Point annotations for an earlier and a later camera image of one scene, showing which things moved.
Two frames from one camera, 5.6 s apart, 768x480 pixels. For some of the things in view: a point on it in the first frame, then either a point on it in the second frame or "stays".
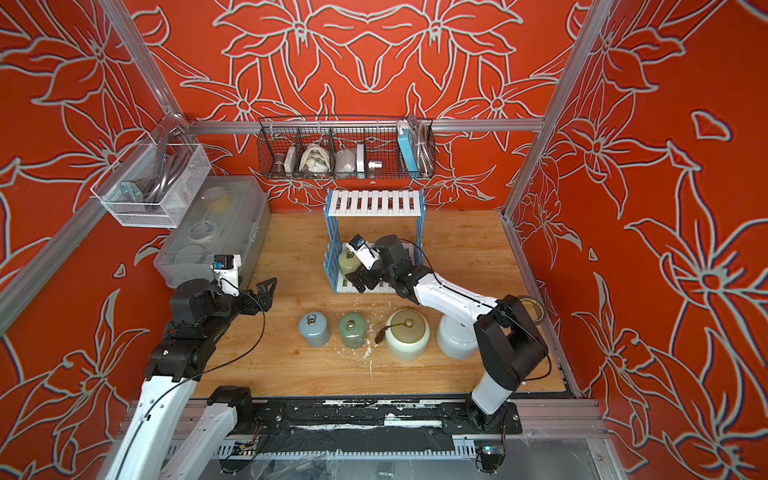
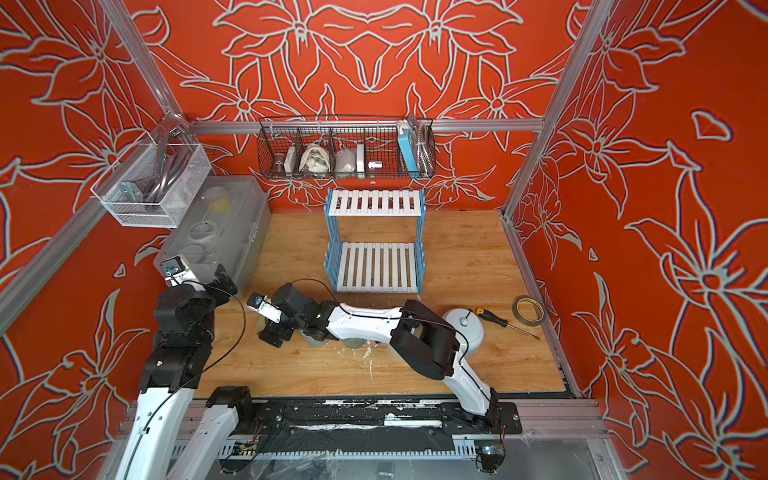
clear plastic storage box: x=228 y=215 stays
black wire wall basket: x=348 y=147 stays
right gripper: x=364 y=275 → x=274 y=331
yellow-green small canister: x=348 y=262 → x=261 y=323
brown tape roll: x=534 y=310 stays
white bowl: x=456 y=339 stays
